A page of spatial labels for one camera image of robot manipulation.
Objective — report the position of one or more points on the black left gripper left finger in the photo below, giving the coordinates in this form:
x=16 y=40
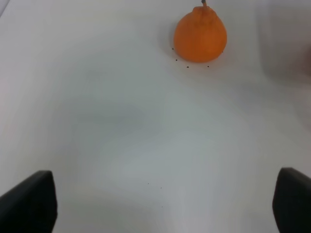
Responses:
x=31 y=206

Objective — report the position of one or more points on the orange with knobbed top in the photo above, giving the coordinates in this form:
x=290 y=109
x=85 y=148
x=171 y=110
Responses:
x=200 y=36

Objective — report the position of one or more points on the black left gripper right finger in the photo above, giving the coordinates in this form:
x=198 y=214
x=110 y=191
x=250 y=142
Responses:
x=292 y=201

